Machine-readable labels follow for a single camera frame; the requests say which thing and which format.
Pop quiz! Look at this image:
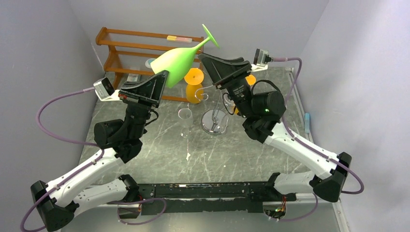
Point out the clear glass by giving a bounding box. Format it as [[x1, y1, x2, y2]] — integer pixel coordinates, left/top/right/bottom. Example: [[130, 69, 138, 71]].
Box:
[[178, 108, 193, 139], [222, 92, 235, 108]]

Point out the blue object at wall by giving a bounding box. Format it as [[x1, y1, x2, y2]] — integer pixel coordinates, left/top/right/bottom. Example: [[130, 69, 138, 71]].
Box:
[[304, 113, 311, 134]]

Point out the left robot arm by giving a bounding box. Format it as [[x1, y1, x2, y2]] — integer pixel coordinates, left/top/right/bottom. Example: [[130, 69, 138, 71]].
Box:
[[30, 70, 170, 232]]

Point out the small white box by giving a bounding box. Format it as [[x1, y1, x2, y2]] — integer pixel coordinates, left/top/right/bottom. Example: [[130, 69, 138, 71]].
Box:
[[127, 73, 141, 82]]

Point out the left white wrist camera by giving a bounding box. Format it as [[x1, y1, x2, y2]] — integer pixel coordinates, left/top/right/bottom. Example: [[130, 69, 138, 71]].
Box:
[[93, 77, 120, 102]]

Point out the chrome wine glass rack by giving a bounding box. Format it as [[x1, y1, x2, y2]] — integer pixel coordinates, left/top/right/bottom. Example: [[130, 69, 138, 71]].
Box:
[[201, 89, 233, 136]]

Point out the wooden shelf rack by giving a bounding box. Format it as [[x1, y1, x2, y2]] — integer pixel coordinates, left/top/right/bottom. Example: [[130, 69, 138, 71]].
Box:
[[95, 27, 205, 89]]

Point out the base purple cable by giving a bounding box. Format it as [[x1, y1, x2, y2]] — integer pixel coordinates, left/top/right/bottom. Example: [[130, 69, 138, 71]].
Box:
[[117, 197, 168, 226]]

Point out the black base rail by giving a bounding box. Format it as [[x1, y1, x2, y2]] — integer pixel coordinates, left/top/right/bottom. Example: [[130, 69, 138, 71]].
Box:
[[119, 181, 296, 216]]

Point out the yellow pink eraser bar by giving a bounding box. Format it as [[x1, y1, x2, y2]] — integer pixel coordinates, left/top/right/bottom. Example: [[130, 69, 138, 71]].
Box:
[[166, 35, 192, 43]]

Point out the orange plastic goblet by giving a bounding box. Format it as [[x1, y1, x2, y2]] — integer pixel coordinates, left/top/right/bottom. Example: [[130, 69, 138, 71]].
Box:
[[234, 74, 256, 115], [184, 68, 204, 104]]

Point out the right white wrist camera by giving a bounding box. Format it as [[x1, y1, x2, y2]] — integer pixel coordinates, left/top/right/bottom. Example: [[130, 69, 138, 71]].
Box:
[[251, 48, 274, 73]]

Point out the green plastic goblet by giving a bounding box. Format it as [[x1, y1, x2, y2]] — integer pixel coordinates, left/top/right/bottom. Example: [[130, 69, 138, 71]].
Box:
[[150, 24, 220, 88]]

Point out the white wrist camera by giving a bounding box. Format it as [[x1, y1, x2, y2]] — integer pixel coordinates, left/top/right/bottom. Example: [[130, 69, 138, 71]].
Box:
[[251, 48, 274, 73], [93, 77, 120, 102]]

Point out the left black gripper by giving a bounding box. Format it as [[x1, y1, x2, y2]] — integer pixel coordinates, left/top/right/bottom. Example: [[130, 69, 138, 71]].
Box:
[[121, 71, 172, 140]]

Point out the blue oval package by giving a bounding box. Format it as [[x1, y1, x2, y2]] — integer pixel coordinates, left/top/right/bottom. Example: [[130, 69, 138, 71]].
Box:
[[145, 58, 155, 69]]

